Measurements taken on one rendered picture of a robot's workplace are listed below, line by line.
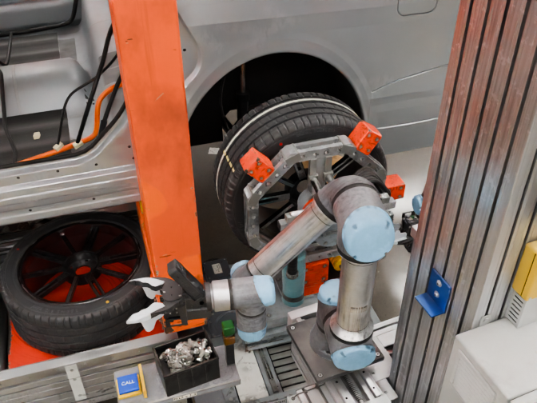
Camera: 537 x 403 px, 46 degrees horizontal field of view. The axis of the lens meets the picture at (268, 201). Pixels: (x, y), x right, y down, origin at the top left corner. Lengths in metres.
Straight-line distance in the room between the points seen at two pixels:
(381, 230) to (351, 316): 0.30
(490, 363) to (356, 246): 0.38
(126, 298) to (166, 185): 0.76
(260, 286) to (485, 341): 0.52
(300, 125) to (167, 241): 0.62
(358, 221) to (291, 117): 0.95
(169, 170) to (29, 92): 1.43
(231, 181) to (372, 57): 0.76
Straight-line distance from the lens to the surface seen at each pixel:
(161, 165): 1.91
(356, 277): 1.54
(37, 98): 3.23
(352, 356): 1.71
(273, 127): 2.28
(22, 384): 2.65
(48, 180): 2.56
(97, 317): 2.57
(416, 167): 4.15
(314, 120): 2.27
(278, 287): 2.93
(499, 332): 1.55
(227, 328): 2.22
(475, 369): 1.50
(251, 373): 2.83
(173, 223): 2.05
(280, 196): 2.42
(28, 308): 2.66
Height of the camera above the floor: 2.36
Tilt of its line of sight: 39 degrees down
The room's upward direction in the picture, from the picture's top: straight up
